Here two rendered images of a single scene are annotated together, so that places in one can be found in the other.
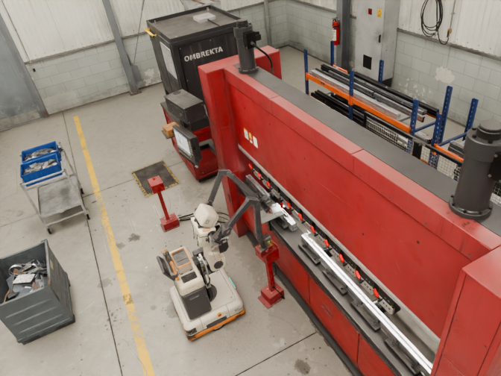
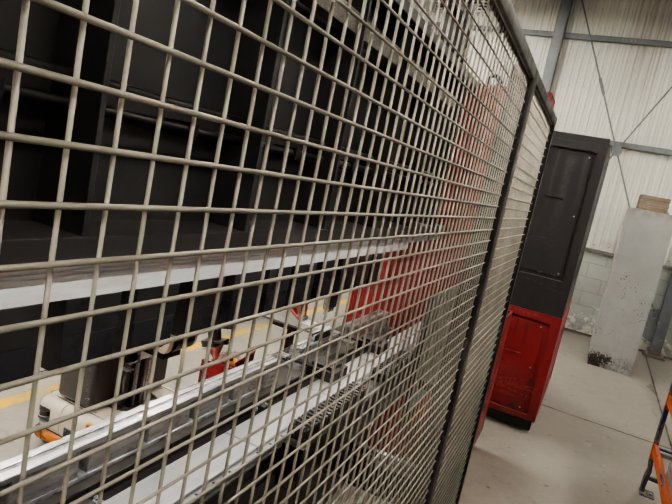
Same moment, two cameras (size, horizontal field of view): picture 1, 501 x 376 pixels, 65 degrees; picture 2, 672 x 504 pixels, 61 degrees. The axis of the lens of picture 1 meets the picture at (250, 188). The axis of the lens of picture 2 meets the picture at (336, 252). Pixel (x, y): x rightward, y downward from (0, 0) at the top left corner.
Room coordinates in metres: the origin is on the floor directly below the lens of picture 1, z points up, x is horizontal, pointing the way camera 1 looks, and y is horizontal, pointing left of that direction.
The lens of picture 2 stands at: (1.41, -2.01, 1.71)
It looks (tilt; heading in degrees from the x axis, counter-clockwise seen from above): 8 degrees down; 45
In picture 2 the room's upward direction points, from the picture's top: 12 degrees clockwise
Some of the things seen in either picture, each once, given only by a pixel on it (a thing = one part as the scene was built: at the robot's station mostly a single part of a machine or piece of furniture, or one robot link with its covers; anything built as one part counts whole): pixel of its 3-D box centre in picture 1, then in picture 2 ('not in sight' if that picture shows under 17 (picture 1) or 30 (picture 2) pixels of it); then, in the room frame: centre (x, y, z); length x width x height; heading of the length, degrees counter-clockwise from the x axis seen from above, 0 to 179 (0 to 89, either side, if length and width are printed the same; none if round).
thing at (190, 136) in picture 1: (188, 143); not in sight; (4.08, 0.64, 1.42); 0.45 x 0.12 x 0.36; 30
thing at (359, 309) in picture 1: (364, 315); not in sight; (1.84, -0.75, 0.89); 0.30 x 0.05 x 0.03; 22
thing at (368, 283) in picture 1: (370, 280); (76, 326); (1.89, -0.79, 1.26); 0.15 x 0.09 x 0.17; 22
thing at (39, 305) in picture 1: (34, 292); not in sight; (3.14, 2.62, 0.36); 0.80 x 0.60 x 0.72; 21
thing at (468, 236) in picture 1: (312, 130); not in sight; (2.56, -0.52, 2.23); 3.00 x 0.10 x 0.14; 22
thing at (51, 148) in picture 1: (42, 156); not in sight; (5.29, 3.00, 0.92); 0.50 x 0.36 x 0.18; 111
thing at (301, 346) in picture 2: (284, 216); (315, 348); (3.12, -0.31, 0.92); 0.39 x 0.06 x 0.10; 22
